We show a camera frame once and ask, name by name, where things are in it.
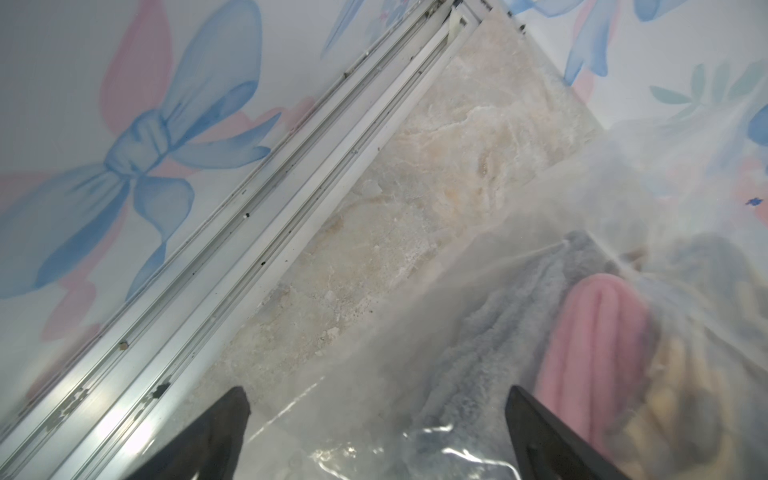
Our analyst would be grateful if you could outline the clear plastic vacuum bag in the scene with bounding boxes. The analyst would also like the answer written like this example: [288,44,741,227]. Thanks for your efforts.
[236,85,767,479]

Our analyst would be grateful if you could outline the pink fleece blanket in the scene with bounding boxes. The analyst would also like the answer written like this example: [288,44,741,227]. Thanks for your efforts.
[534,273,649,454]

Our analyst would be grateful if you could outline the cream fleece blanket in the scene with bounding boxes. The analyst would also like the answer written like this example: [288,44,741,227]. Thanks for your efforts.
[402,231,606,479]

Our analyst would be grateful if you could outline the yellow grey checked blanket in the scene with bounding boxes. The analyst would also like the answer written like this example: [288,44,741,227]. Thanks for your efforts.
[605,234,767,479]

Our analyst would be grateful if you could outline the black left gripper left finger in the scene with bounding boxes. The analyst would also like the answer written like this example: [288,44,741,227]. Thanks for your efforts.
[128,386,251,480]

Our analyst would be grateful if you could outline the left floor aluminium rail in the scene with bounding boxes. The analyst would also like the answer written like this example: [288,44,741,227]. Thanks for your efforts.
[1,1,489,479]

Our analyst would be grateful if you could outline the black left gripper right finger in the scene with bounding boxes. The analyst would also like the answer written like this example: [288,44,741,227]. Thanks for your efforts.
[505,385,626,480]

